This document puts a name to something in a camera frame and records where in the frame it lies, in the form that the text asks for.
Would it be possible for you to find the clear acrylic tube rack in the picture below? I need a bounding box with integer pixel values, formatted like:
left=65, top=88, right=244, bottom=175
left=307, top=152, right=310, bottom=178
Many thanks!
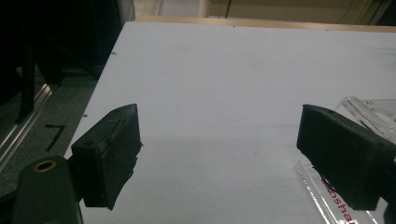
left=294, top=96, right=396, bottom=224

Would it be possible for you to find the aluminium floor rail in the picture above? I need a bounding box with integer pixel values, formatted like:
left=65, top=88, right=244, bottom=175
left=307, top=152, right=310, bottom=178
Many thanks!
left=0, top=83, right=53, bottom=172

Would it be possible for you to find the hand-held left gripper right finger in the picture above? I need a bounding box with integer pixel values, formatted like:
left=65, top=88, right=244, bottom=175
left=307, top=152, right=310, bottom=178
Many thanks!
left=296, top=104, right=396, bottom=212

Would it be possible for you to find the black stand leg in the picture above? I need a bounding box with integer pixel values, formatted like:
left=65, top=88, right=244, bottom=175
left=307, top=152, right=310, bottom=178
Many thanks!
left=16, top=36, right=37, bottom=124

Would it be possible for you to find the dark curtain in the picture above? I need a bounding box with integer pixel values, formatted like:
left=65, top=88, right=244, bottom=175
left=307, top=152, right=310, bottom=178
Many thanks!
left=0, top=0, right=64, bottom=106

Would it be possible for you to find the black cabinet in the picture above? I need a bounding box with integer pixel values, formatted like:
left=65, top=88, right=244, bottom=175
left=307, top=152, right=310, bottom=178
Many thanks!
left=62, top=0, right=136, bottom=68

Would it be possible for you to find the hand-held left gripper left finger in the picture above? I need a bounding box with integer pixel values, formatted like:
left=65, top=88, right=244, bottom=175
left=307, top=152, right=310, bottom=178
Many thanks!
left=70, top=103, right=144, bottom=211

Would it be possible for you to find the beige wooden furniture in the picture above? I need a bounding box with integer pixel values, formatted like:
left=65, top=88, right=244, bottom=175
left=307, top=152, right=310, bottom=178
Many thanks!
left=208, top=0, right=396, bottom=26

